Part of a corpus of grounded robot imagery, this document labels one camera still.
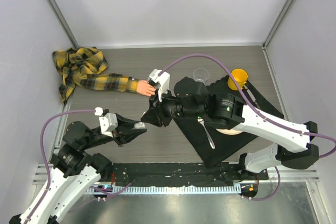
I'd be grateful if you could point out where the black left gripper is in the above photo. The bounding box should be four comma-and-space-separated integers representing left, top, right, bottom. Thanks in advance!
82, 112, 147, 149

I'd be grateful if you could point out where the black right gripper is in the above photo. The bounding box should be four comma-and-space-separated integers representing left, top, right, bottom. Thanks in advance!
142, 88, 204, 127

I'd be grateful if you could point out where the white nail polish bottle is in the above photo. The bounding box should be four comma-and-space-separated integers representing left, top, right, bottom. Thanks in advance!
133, 122, 145, 129

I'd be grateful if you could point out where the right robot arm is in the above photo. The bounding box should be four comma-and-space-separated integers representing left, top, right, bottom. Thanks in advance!
141, 76, 319, 179

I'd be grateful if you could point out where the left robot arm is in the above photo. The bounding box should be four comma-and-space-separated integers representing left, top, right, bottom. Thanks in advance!
10, 113, 147, 223

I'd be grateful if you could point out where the mannequin hand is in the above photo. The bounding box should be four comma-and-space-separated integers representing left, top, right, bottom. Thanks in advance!
136, 80, 156, 97

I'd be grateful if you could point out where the silver fork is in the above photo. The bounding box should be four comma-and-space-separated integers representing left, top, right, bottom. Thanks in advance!
197, 118, 215, 150

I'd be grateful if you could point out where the clear plastic cup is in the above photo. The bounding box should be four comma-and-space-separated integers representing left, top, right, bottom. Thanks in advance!
193, 68, 210, 84

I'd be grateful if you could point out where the yellow plaid shirt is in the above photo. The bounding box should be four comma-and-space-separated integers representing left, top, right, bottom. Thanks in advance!
52, 47, 139, 103

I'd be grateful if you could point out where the pink cream plate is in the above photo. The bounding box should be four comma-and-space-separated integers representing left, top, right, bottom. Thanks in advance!
216, 129, 242, 135

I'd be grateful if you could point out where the yellow mug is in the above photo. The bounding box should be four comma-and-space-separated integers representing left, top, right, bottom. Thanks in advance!
227, 68, 248, 91

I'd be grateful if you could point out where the silver knife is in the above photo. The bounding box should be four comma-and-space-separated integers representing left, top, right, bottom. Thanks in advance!
244, 85, 261, 109

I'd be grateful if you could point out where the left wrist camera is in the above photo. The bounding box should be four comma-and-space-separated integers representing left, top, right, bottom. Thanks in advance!
95, 107, 118, 137

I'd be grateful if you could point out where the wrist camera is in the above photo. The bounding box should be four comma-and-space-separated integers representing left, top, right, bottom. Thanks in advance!
95, 107, 118, 137
147, 69, 170, 102

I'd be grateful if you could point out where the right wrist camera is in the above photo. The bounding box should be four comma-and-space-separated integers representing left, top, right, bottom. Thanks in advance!
147, 69, 170, 102

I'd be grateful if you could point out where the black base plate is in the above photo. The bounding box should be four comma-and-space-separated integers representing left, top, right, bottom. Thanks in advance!
113, 162, 269, 187

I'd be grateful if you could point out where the white cable duct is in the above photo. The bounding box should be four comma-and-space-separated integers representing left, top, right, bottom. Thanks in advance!
89, 185, 242, 195

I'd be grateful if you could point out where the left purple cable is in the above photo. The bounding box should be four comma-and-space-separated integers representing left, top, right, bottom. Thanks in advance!
25, 108, 97, 219

